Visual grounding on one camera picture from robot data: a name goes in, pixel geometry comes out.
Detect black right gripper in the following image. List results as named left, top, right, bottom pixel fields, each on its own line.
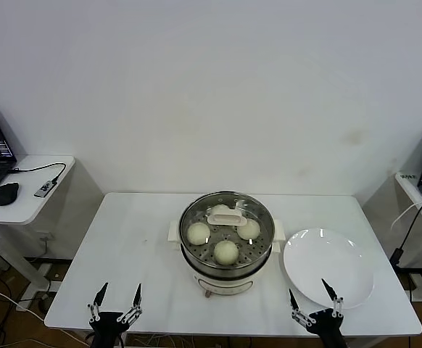
left=288, top=278, right=349, bottom=348

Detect black usb hub cable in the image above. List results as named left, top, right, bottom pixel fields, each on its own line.
left=9, top=162, right=67, bottom=184

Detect white side desk with label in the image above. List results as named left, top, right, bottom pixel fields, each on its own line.
left=394, top=170, right=422, bottom=322

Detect white side desk with mouse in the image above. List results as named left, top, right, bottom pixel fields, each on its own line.
left=0, top=155, right=76, bottom=302

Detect white electric cooker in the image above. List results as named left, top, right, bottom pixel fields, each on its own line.
left=166, top=218, right=286, bottom=299

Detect grey usb hub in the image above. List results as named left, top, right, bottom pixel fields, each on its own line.
left=33, top=178, right=59, bottom=199

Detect black power adapter cable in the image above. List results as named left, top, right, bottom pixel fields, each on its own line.
left=389, top=204, right=422, bottom=268

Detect black floor cable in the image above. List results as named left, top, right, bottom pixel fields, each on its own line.
left=0, top=273, right=51, bottom=304

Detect white laptop cable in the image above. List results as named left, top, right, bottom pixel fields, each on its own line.
left=391, top=198, right=422, bottom=230

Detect white round plate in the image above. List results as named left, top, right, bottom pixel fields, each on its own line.
left=282, top=227, right=375, bottom=310

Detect steel perforated steamer basket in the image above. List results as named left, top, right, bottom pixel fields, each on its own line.
left=177, top=191, right=274, bottom=282

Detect black computer mouse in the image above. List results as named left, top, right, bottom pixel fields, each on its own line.
left=0, top=182, right=20, bottom=207

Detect white steamed baozi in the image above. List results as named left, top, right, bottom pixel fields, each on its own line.
left=236, top=220, right=262, bottom=241
left=213, top=240, right=239, bottom=265
left=210, top=204, right=233, bottom=218
left=187, top=222, right=211, bottom=246

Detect tangled white cables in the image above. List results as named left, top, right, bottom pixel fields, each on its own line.
left=123, top=335, right=197, bottom=348

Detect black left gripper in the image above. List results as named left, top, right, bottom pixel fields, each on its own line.
left=86, top=282, right=144, bottom=348

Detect glass lid with cream handle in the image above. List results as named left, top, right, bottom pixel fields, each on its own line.
left=179, top=191, right=274, bottom=270

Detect white floor cable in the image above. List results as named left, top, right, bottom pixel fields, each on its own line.
left=0, top=278, right=45, bottom=323

